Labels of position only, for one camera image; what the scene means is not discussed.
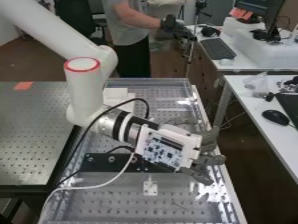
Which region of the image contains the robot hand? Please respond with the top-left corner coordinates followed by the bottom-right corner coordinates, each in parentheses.
top-left (132, 116), bottom-right (227, 186)

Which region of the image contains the black plate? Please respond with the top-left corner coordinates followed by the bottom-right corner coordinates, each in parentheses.
top-left (82, 152), bottom-right (183, 175)

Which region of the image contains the clear box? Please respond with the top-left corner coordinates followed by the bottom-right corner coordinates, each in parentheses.
top-left (38, 77), bottom-right (247, 224)

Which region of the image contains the small white box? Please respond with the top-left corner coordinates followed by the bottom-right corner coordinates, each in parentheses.
top-left (102, 87), bottom-right (136, 113)

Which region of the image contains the white desk with mouse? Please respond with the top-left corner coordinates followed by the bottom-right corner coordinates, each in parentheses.
top-left (211, 73), bottom-right (298, 185)

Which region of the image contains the black computer mouse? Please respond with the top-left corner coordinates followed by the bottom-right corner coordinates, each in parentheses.
top-left (260, 109), bottom-right (291, 127)

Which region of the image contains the clear plastic bag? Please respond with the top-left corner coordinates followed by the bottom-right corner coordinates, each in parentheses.
top-left (242, 71), bottom-right (271, 99)

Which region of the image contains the white computer mouse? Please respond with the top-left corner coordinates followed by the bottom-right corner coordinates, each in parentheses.
top-left (218, 57), bottom-right (235, 66)

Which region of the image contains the black desk mat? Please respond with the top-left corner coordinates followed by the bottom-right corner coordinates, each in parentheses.
top-left (273, 92), bottom-right (298, 132)

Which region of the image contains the black keyboard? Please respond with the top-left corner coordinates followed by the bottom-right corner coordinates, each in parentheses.
top-left (198, 37), bottom-right (239, 61)

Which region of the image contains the person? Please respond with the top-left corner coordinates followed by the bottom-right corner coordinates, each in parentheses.
top-left (101, 0), bottom-right (190, 80)

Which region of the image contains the black tripod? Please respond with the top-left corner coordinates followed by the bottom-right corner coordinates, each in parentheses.
top-left (182, 0), bottom-right (215, 78)

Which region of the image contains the black office chair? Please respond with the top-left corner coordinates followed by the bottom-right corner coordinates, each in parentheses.
top-left (55, 0), bottom-right (109, 46)

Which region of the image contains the black computer screen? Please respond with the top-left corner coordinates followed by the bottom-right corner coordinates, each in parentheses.
top-left (232, 0), bottom-right (287, 43)

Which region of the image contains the small white bracket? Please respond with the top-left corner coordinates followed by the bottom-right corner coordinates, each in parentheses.
top-left (140, 177), bottom-right (159, 197)

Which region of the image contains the white cable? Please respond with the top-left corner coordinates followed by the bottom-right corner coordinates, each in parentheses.
top-left (37, 153), bottom-right (136, 224)

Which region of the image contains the black cable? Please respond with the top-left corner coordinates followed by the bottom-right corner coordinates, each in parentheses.
top-left (43, 98), bottom-right (151, 192)

